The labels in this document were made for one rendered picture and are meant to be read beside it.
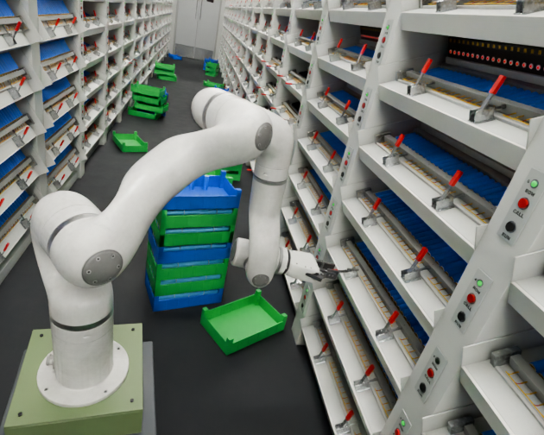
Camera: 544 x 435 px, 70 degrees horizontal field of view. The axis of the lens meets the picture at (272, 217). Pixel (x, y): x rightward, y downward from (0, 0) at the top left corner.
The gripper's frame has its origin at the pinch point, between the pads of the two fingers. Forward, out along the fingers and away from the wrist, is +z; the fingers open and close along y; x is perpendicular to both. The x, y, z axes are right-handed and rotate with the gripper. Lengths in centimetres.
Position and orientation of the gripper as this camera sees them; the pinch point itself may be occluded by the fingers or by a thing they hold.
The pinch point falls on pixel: (329, 270)
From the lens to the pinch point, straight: 125.0
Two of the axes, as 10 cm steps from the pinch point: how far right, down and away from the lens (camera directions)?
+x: 3.3, -8.5, -4.1
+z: 9.3, 2.2, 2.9
